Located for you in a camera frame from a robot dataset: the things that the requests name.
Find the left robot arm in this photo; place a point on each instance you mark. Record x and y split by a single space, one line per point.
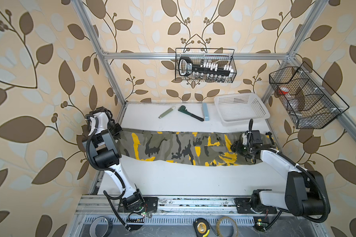
103 155

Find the light blue sanding block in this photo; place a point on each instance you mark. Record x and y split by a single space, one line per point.
205 112

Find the aluminium frame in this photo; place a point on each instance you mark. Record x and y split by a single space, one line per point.
159 52

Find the grey tape roll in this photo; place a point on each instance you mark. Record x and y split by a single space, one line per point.
101 227

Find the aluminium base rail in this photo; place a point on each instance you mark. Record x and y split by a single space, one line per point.
177 205

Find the black wire basket centre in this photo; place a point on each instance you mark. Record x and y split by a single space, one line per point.
208 65

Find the camouflage trousers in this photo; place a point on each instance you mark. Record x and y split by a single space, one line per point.
189 148

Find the yellow tape measure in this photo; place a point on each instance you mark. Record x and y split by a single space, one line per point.
201 227

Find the black wire basket right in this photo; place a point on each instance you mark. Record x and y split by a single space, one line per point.
312 102

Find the white plastic basket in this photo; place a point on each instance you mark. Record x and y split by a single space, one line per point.
237 108

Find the black socket set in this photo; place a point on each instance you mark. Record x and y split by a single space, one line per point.
186 67

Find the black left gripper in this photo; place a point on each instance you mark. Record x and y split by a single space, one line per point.
116 135

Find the pale green utility knife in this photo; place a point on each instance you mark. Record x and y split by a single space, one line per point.
166 112

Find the black wire basket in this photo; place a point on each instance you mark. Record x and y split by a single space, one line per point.
312 102
208 65

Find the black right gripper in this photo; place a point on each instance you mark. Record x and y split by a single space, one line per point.
236 147

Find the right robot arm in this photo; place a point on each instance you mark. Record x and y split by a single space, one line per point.
305 193

